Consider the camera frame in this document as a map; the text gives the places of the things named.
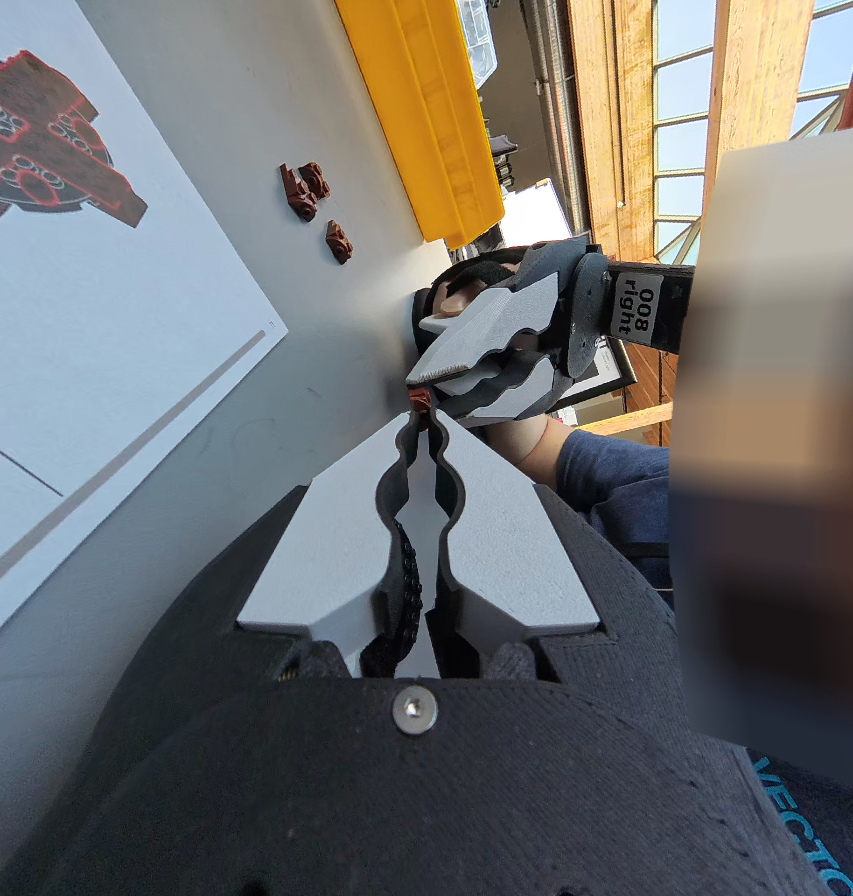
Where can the person's navy t-shirt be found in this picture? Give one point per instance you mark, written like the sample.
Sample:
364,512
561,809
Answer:
608,476

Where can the yellow plastic bin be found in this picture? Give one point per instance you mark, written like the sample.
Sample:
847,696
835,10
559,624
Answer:
426,119

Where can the grey desk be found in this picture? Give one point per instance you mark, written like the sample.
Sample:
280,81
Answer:
314,336

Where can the person's right hand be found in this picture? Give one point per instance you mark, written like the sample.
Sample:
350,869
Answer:
454,297

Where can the person's right forearm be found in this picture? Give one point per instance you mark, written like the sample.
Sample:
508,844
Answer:
531,451

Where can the black picture frame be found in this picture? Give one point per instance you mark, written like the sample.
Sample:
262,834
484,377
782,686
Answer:
608,378

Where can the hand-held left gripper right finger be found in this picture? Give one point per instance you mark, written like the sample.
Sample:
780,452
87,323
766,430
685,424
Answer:
517,560

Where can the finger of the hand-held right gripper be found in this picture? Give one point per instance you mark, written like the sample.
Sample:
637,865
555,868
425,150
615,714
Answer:
482,329
517,392

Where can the clear plastic box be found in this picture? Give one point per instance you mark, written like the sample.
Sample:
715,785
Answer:
477,42

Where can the white instruction booklet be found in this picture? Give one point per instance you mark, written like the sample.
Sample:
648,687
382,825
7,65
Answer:
118,315

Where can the brown toy brick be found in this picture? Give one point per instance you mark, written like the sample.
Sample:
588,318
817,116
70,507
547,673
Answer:
339,241
419,400
316,178
297,196

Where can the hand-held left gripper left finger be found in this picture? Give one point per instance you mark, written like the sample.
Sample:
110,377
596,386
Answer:
321,560

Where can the black round studded plate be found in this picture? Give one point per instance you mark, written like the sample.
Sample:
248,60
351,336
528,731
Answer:
405,595

